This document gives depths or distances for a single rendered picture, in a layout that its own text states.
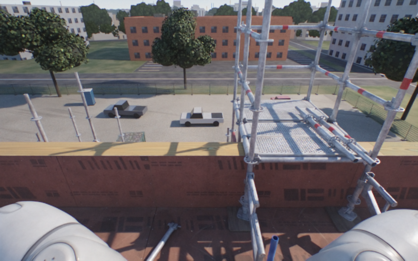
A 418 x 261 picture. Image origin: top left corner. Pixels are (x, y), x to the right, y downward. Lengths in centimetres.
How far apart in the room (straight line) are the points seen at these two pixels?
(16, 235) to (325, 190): 248
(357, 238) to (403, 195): 268
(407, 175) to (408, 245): 246
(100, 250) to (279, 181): 206
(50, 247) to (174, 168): 181
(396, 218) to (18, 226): 71
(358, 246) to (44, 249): 49
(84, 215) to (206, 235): 133
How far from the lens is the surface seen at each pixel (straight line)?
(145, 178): 233
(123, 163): 228
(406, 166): 288
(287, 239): 241
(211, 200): 245
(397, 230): 54
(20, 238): 53
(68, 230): 50
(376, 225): 54
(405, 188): 309
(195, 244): 227
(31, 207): 59
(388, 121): 225
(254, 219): 191
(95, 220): 269
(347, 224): 274
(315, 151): 223
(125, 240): 242
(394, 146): 289
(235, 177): 224
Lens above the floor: 189
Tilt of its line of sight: 29 degrees down
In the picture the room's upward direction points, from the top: straight up
